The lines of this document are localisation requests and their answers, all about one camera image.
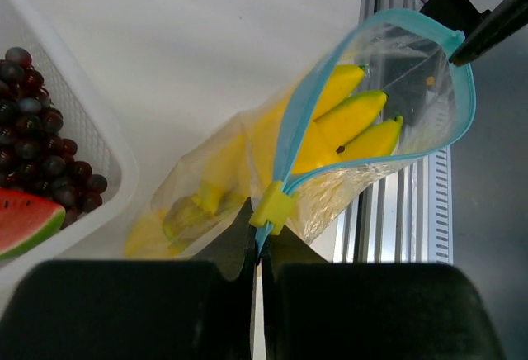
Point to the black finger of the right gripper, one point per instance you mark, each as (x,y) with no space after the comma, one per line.
(506,19)

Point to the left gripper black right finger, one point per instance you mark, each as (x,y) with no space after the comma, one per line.
(287,253)

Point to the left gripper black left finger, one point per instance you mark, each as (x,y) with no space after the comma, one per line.
(234,246)

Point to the yellow pear toy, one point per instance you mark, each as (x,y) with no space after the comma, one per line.
(186,221)

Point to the yellow lemon toy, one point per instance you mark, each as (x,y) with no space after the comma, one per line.
(147,240)
(243,164)

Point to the yellow banana toy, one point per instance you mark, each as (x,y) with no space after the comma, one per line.
(343,128)

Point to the clear zip bag teal zipper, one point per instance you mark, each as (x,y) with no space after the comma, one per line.
(404,54)

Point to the white perforated plastic basket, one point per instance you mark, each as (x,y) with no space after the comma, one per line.
(88,120)

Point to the watermelon slice toy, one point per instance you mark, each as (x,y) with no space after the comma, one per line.
(27,221)

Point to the dark grape bunch toy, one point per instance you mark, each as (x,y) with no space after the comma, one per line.
(35,157)

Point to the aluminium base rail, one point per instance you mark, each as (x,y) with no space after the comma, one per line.
(389,221)

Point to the white slotted cable duct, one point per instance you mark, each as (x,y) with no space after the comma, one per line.
(440,222)

